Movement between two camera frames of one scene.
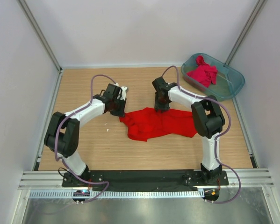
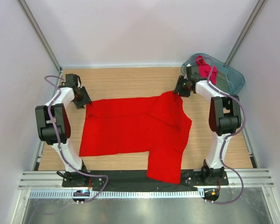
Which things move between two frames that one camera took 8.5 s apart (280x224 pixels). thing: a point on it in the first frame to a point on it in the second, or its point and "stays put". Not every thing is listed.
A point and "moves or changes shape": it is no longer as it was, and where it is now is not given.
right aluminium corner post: (245, 31) stays put
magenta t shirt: (204, 73) stays put
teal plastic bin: (229, 81) stays put
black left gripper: (121, 113) to (86, 100)
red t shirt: (143, 124) moves or changes shape
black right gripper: (157, 107) to (178, 88)
